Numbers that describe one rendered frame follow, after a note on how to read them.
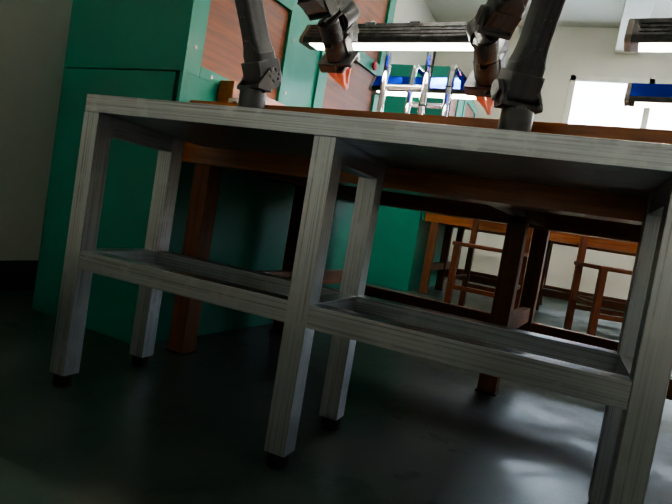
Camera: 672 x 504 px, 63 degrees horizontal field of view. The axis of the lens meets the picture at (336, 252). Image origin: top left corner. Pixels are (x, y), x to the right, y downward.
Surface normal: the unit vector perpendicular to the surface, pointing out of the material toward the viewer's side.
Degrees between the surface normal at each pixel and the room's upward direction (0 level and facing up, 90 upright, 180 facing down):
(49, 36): 90
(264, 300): 90
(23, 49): 90
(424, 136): 90
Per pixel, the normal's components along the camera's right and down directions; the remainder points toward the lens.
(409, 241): -0.39, 0.00
